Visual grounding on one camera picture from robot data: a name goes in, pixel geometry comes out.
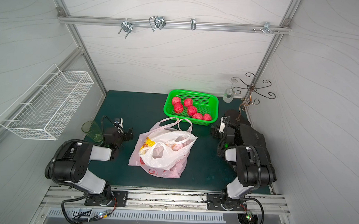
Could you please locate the black plastic bag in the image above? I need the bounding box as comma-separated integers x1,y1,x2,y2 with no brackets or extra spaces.
224,124,276,187

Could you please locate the pink plastic bag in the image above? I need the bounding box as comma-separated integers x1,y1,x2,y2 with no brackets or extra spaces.
129,117,193,179

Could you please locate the white plastic bag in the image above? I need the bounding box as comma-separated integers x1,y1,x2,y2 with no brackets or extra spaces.
138,129,197,170

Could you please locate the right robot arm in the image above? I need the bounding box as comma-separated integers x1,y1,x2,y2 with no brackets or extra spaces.
201,116,276,224

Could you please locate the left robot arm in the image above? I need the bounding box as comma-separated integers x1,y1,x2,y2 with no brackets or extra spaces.
44,116,134,224

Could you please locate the green plastic basket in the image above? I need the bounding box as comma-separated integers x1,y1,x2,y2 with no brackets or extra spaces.
163,89,219,126

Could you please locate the clear glass bottle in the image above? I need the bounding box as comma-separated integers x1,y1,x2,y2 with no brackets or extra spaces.
223,84,235,103

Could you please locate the metal hook stand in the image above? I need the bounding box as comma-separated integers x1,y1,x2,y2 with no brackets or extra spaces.
225,76,276,123

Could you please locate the white vent strip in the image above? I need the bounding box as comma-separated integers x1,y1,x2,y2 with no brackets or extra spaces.
47,207,226,224

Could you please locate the metal clamp hook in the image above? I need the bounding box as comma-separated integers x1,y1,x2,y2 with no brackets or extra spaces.
190,18,196,31
148,16,166,32
253,22,275,34
118,20,133,39

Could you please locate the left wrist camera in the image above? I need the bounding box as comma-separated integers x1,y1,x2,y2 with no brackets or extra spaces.
114,118,123,127

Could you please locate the white wire basket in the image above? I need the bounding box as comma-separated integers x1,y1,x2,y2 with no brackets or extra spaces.
0,64,94,141

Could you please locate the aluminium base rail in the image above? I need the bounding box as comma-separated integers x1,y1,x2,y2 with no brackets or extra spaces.
40,186,291,216

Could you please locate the metal crossbar rail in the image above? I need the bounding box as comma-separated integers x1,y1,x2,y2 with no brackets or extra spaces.
58,16,292,34

